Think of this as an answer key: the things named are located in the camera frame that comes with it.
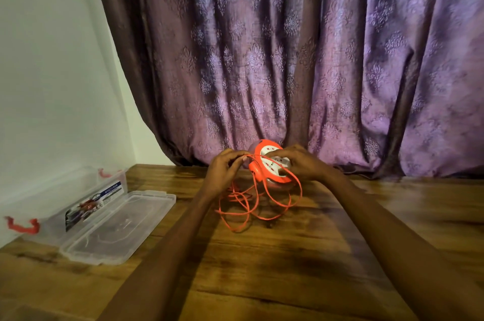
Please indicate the clear plastic storage box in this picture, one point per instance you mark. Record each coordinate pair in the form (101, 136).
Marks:
(64, 207)

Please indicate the person's right fingers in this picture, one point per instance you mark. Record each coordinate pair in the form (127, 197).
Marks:
(281, 156)

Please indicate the person's left forearm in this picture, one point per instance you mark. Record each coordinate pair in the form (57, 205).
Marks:
(162, 252)

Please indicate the purple patterned curtain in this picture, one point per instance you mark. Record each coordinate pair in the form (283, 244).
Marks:
(302, 60)

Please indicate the person's left hand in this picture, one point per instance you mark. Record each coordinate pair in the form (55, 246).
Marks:
(221, 173)

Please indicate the person's right forearm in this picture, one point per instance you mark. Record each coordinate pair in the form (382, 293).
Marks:
(400, 249)

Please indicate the clear plastic box lid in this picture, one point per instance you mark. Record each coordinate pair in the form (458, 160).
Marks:
(119, 226)

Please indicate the person's right hand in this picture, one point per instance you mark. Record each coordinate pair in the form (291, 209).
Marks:
(302, 164)

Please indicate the person's left thumb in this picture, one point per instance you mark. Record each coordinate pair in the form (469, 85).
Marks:
(242, 155)

